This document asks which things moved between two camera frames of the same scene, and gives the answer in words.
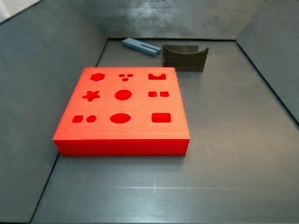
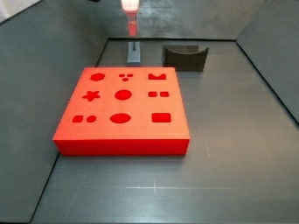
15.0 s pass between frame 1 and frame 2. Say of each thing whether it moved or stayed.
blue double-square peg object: moved
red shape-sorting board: stayed
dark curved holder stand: stayed
